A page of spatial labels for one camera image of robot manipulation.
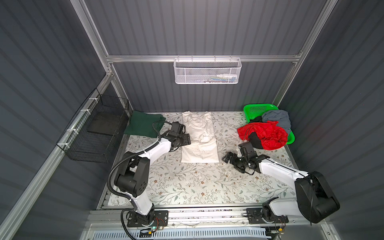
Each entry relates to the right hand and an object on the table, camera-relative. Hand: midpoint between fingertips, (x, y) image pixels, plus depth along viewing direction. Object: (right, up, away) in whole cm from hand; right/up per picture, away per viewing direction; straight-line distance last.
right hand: (228, 162), depth 89 cm
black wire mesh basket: (-71, +18, -16) cm, 75 cm away
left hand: (-27, +13, +5) cm, 30 cm away
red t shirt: (+29, +15, +5) cm, 33 cm away
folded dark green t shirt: (-62, +24, +24) cm, 71 cm away
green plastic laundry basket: (+24, +35, +26) cm, 50 cm away
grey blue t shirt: (+40, +29, +15) cm, 52 cm away
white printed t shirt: (-15, +7, +10) cm, 20 cm away
